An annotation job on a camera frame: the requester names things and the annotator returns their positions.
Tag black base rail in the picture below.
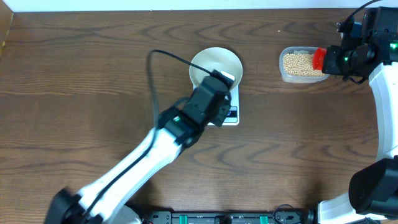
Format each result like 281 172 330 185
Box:
142 208 317 224

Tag small black cable loop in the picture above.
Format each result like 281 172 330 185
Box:
272 203 303 224

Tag red plastic measuring scoop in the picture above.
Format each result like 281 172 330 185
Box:
312 47 327 70

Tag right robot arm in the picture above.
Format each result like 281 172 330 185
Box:
312 4 397 223

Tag left black cable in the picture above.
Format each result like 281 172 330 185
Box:
83 49 215 218

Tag soybeans in container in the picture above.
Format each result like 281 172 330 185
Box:
283 54 324 77

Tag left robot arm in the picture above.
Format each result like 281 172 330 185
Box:
45 70 235 223

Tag clear plastic container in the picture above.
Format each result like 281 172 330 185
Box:
279 47 329 84

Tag white round bowl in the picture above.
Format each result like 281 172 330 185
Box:
191 47 243 91

